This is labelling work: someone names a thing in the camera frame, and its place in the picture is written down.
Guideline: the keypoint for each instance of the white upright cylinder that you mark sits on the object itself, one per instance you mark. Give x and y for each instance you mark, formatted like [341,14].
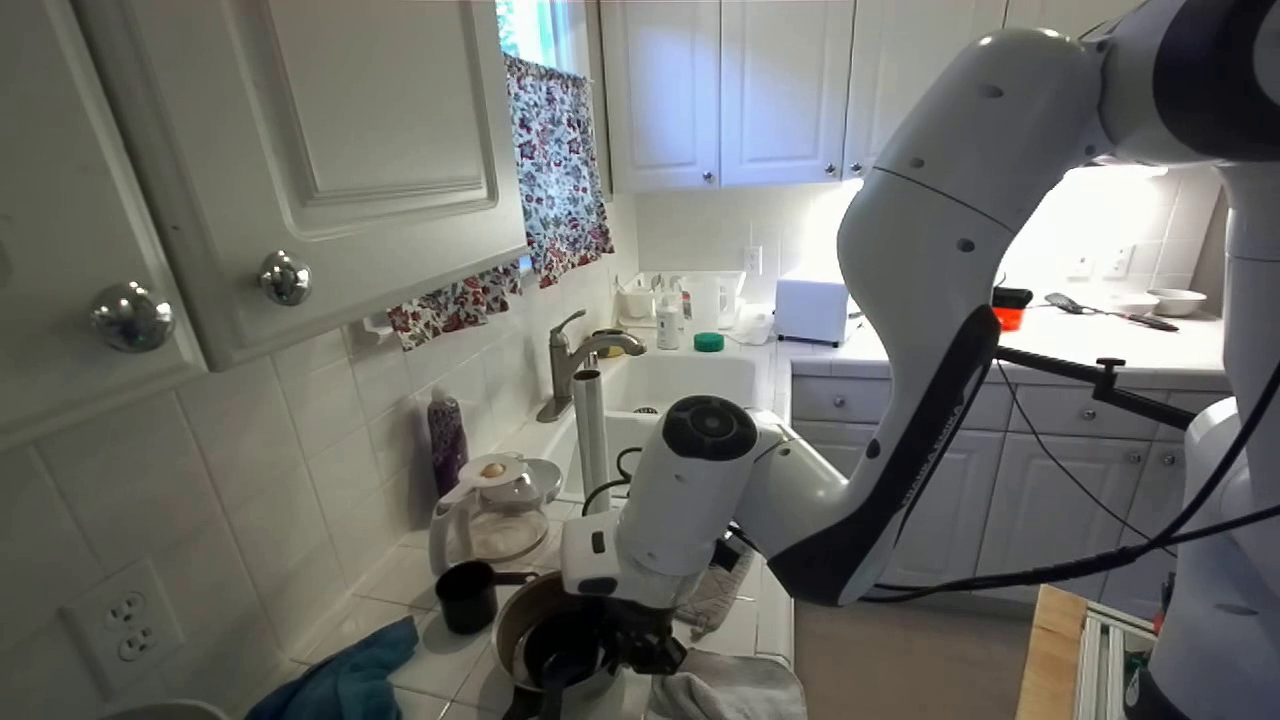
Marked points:
[589,425]

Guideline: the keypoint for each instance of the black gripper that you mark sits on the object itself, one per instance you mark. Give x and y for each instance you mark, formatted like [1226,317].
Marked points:
[637,636]

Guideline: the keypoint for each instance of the round silver cabinet knob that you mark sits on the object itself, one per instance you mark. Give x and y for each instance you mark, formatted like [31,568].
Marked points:
[287,279]
[135,317]

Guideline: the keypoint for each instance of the floral curtain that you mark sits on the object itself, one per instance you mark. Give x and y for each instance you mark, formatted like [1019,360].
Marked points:
[563,172]

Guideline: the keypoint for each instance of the clear countertop containers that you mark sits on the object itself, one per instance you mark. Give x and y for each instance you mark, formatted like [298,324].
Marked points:
[695,299]

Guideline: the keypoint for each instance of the white folded towel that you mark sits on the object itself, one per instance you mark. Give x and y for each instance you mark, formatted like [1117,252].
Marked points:
[733,690]

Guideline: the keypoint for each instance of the wide white wall cabinet door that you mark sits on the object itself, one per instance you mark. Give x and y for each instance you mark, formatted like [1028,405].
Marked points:
[332,132]

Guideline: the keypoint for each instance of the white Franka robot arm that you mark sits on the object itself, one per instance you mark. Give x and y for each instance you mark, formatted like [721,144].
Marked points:
[962,202]

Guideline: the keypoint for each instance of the white box appliance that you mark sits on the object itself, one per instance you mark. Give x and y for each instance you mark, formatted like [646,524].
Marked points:
[808,309]

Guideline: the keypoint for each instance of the white plate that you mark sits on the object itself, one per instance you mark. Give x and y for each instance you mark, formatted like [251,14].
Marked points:
[1100,303]

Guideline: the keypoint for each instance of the grey round dish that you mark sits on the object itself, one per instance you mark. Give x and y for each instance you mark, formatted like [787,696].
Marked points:
[546,480]

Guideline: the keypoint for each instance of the white soap bottle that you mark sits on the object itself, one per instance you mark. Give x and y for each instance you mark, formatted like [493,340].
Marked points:
[671,324]

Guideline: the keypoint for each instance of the aluminium mounting frame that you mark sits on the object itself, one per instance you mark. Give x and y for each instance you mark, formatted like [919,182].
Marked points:
[1115,667]

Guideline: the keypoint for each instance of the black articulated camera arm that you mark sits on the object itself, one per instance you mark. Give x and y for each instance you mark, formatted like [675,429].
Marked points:
[1105,376]

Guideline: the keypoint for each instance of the white wall cabinet row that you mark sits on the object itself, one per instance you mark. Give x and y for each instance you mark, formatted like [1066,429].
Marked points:
[787,81]

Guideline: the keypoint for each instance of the green round lid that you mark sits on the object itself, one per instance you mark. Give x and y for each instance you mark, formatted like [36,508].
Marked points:
[708,340]

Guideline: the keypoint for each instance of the white ceramic sink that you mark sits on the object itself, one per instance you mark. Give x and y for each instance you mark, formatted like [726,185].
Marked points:
[695,383]

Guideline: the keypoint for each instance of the purple bottle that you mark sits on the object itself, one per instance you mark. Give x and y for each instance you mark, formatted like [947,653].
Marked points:
[445,446]

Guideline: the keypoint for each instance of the white wall outlet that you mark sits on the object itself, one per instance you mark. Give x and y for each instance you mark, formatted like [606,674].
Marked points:
[126,624]

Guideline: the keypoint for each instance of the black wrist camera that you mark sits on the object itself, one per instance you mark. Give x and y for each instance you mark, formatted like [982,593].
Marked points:
[728,552]

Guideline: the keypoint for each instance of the black pan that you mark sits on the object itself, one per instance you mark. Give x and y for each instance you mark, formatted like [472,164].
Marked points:
[515,643]

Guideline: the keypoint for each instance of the white base cabinet row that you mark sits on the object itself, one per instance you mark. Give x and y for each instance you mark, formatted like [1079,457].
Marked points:
[1066,480]

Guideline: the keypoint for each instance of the window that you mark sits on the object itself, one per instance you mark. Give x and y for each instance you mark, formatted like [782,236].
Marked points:
[540,35]

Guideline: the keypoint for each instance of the teal cloth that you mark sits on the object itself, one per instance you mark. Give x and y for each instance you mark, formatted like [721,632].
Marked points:
[345,674]

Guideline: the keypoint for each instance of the silver sink faucet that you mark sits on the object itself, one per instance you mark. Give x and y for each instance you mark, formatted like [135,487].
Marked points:
[564,364]

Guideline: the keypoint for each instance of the white bowl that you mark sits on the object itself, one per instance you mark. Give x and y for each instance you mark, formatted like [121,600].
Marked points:
[1183,303]

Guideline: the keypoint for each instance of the black measuring scoop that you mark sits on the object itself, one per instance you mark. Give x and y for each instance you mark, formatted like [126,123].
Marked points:
[464,600]

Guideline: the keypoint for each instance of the narrow white wall cabinet door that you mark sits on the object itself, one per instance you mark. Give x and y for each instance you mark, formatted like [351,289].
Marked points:
[66,202]

